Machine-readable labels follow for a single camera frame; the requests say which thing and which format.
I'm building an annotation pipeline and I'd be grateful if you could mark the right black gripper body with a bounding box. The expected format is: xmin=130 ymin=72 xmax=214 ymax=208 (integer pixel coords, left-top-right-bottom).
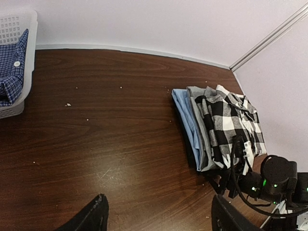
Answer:
xmin=206 ymin=168 xmax=239 ymax=199

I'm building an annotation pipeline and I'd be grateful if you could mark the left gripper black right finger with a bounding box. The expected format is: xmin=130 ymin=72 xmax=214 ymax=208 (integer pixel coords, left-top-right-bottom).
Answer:
xmin=211 ymin=195 xmax=262 ymax=231

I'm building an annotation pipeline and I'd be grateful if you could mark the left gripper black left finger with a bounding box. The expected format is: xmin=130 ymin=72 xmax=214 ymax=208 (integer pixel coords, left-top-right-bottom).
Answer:
xmin=56 ymin=193 xmax=109 ymax=231

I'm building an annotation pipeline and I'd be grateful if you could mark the grey collared shirt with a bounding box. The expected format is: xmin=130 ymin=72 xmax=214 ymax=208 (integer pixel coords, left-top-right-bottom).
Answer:
xmin=187 ymin=86 xmax=217 ymax=172

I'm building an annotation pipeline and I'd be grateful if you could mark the black white plaid shirt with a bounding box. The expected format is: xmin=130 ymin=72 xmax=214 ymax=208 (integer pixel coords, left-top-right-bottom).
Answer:
xmin=187 ymin=85 xmax=267 ymax=168

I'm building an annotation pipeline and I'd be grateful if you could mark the light blue shirt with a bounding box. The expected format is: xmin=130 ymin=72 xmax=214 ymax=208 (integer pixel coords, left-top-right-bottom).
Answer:
xmin=171 ymin=89 xmax=201 ymax=172

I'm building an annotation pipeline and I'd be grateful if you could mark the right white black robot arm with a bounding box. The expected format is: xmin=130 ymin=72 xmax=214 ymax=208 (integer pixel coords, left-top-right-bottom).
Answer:
xmin=205 ymin=155 xmax=308 ymax=231

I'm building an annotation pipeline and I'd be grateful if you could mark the blue patterned shirt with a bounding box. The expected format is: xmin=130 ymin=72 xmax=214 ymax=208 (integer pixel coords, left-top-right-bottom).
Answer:
xmin=0 ymin=30 xmax=28 ymax=107

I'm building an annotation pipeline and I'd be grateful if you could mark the white plastic mesh basket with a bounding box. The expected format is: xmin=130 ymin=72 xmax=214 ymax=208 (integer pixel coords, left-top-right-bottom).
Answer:
xmin=0 ymin=9 xmax=38 ymax=119

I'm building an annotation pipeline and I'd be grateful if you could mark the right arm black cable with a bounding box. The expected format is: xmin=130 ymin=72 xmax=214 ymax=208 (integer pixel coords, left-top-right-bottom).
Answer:
xmin=230 ymin=137 xmax=308 ymax=218

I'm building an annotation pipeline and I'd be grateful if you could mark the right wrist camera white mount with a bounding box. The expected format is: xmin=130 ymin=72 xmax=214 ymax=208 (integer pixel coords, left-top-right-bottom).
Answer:
xmin=232 ymin=135 xmax=254 ymax=176

